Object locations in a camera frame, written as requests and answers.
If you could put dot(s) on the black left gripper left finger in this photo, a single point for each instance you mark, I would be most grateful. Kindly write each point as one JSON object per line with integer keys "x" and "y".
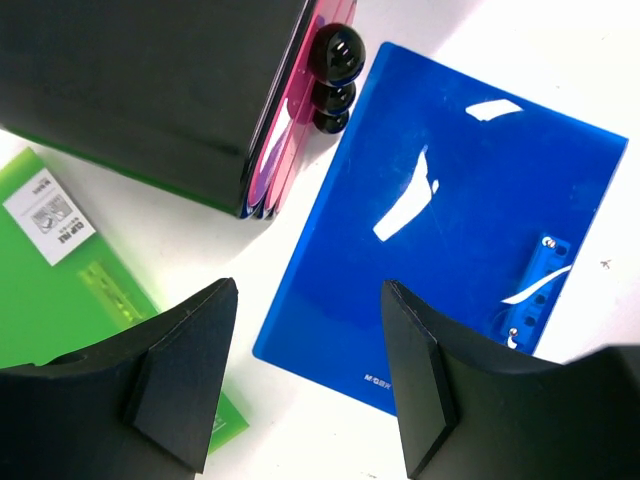
{"x": 138, "y": 405}

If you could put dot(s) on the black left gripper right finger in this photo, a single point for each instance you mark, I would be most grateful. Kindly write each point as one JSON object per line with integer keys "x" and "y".
{"x": 470, "y": 408}

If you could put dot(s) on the pink bottom drawer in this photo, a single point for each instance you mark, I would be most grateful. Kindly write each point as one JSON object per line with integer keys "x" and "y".
{"x": 323, "y": 123}

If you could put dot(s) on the pink drawer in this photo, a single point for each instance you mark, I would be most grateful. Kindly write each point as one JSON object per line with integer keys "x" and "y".
{"x": 325, "y": 48}
{"x": 323, "y": 123}
{"x": 326, "y": 99}

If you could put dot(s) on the pink top drawer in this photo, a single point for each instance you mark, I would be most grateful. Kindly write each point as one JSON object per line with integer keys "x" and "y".
{"x": 325, "y": 48}

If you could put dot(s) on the green clip file folder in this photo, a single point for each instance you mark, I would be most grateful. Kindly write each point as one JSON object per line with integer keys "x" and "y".
{"x": 62, "y": 286}

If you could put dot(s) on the dark blue clipboard folder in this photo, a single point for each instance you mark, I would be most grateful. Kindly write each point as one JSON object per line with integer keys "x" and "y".
{"x": 475, "y": 199}

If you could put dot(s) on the black drawer cabinet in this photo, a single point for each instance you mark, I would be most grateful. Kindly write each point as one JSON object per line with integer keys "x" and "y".
{"x": 177, "y": 94}

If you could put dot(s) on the pink middle drawer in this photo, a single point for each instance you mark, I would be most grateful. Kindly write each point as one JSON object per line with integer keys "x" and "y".
{"x": 326, "y": 99}

